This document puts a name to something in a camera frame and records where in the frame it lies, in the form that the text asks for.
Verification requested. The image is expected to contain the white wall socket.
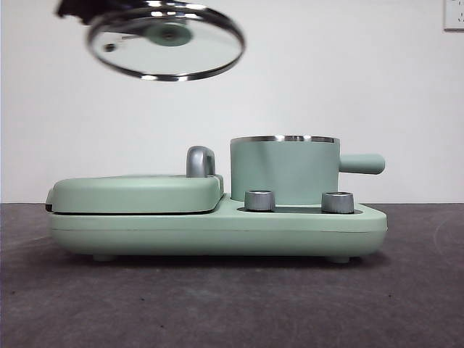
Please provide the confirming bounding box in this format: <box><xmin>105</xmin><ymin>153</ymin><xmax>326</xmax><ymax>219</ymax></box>
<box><xmin>443</xmin><ymin>0</ymin><xmax>464</xmax><ymax>32</ymax></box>

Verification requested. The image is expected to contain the mint green steamer pot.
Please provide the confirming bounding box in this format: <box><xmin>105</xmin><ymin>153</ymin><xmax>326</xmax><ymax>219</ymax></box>
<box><xmin>230</xmin><ymin>134</ymin><xmax>386</xmax><ymax>204</ymax></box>

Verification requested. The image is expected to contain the silver griddle lid handle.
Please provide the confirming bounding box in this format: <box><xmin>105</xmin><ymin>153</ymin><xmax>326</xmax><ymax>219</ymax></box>
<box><xmin>186</xmin><ymin>145</ymin><xmax>218</xmax><ymax>178</ymax></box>

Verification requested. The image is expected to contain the silver control knob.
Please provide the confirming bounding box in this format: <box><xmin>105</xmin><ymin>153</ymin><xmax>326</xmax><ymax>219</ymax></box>
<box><xmin>244</xmin><ymin>188</ymin><xmax>276</xmax><ymax>212</ymax></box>
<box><xmin>320</xmin><ymin>191</ymin><xmax>356</xmax><ymax>215</ymax></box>

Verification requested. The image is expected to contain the mint green appliance base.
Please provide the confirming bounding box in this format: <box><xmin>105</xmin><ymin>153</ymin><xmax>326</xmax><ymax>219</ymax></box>
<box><xmin>49</xmin><ymin>191</ymin><xmax>389</xmax><ymax>264</ymax></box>

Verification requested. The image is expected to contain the mint green hinged griddle lid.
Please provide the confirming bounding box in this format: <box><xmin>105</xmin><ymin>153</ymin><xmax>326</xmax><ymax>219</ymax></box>
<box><xmin>45</xmin><ymin>173</ymin><xmax>225</xmax><ymax>218</ymax></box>

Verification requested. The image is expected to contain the glass lid with green knob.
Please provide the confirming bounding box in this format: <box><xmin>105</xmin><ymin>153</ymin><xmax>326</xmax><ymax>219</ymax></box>
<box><xmin>86</xmin><ymin>0</ymin><xmax>247</xmax><ymax>84</ymax></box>

